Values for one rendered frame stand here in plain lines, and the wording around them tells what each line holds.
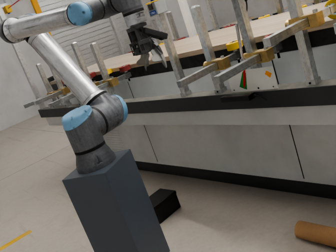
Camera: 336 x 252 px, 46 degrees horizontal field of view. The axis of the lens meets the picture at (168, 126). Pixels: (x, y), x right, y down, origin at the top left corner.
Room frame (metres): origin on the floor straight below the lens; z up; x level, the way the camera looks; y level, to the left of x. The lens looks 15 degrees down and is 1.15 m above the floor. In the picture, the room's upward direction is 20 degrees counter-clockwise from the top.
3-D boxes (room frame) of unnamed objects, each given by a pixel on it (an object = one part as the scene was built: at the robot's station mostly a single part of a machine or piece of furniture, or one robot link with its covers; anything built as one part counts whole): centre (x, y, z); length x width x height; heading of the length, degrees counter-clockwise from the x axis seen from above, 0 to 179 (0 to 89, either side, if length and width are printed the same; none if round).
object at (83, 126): (1.81, 0.37, 0.79); 0.17 x 0.15 x 0.18; 140
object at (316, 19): (1.49, -0.61, 0.95); 0.14 x 0.06 x 0.05; 36
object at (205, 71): (1.85, -0.28, 0.84); 0.44 x 0.03 x 0.04; 126
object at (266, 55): (1.69, -0.47, 0.85); 0.14 x 0.06 x 0.05; 36
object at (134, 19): (1.68, -0.03, 1.16); 0.10 x 0.09 x 0.05; 32
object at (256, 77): (1.72, -0.41, 0.75); 0.26 x 0.01 x 0.10; 36
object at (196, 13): (1.91, -0.30, 0.89); 0.04 x 0.04 x 0.48; 36
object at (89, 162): (1.80, 0.38, 0.65); 0.19 x 0.19 x 0.10
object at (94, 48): (2.72, 0.28, 0.88); 0.04 x 0.04 x 0.48; 36
